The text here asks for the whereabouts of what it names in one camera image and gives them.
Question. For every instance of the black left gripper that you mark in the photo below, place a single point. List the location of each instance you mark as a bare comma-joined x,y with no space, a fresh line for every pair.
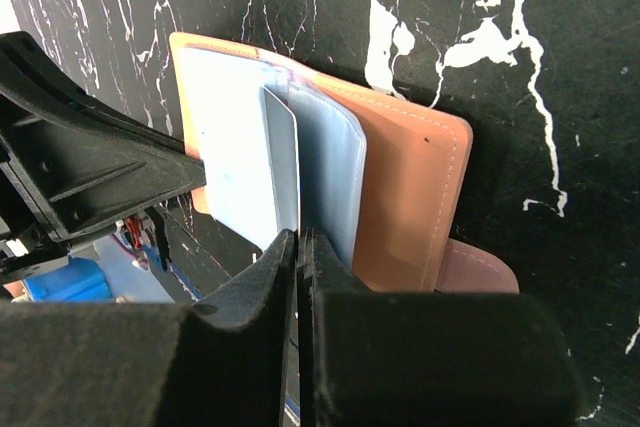
79,166

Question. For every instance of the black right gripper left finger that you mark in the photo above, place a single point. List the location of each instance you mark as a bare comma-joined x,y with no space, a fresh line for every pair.
219,362

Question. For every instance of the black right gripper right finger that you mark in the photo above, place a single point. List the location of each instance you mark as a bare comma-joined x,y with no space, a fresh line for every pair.
414,359

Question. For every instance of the grey credit card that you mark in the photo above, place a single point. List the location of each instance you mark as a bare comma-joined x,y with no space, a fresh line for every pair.
283,155

